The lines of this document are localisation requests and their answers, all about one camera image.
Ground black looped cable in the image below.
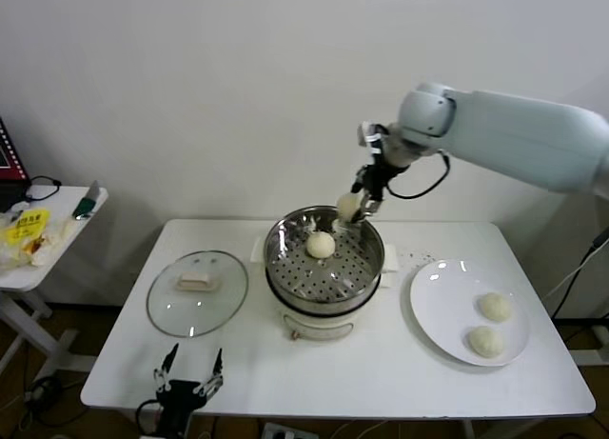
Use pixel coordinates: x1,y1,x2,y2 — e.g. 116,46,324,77
26,175,62,203

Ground white furniture base frame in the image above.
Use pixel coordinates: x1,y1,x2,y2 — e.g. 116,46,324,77
568,324,609,369

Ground stainless steel steamer basket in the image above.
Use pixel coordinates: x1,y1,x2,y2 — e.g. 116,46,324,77
249,204,401,316

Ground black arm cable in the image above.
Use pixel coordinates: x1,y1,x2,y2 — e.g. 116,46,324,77
385,151,452,200
136,398,161,433

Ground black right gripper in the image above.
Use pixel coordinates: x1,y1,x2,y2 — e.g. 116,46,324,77
350,157,399,221

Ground red black box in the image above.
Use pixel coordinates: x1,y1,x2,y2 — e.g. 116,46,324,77
0,116,30,182

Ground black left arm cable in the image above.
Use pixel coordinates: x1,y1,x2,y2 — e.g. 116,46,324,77
136,398,161,433

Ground white electric pot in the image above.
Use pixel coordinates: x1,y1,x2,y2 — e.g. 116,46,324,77
265,269,403,343

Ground green handled scraper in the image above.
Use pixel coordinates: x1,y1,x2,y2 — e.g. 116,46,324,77
70,179,101,221

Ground white power strip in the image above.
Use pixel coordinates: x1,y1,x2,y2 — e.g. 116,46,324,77
263,422,305,439

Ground glass lid beige handle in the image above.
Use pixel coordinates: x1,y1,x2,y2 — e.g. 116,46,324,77
146,249,250,339

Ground white cable black plug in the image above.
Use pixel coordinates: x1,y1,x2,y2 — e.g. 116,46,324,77
541,232,609,302

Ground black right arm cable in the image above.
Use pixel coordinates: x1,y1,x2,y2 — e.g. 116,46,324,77
385,151,452,200

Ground white steamed baozi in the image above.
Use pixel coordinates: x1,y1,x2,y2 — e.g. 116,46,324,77
478,292,513,324
336,194,363,221
468,326,505,359
305,230,336,259

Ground white round plate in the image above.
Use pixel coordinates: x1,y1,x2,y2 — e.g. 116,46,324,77
409,259,531,368

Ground scattered dark crumbs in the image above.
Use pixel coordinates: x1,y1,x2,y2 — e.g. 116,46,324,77
397,249,435,265

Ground white side table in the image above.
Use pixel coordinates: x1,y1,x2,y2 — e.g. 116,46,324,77
0,185,109,373

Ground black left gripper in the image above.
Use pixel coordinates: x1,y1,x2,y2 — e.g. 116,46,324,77
152,342,225,439

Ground black floor cable bundle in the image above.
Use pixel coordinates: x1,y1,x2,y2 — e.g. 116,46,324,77
21,374,89,414

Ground black case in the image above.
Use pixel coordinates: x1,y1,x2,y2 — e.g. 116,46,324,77
0,180,30,210

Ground thin black hanging cable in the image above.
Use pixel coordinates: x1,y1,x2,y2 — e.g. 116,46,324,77
551,252,594,321

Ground yellow printed plastic bag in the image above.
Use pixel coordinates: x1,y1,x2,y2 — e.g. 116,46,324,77
0,208,75,271

